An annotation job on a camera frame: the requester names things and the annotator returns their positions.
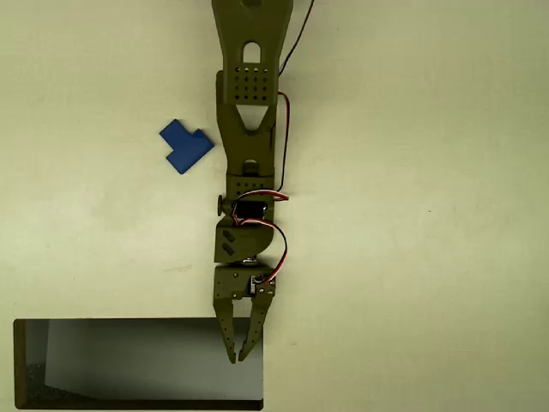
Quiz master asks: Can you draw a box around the blue T-shaped block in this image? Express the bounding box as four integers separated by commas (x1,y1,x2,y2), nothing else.
159,118,215,175

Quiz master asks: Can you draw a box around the dark rectangular bin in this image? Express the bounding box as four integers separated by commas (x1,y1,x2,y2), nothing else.
12,317,265,412

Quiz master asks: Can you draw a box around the red black gripper servo cable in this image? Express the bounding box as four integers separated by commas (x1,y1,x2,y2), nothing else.
237,218,289,288

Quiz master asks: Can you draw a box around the white red wrist servo cable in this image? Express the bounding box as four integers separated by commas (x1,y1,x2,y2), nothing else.
231,189,292,227

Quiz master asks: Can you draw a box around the long red black cable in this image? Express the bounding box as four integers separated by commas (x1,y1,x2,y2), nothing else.
268,0,317,194

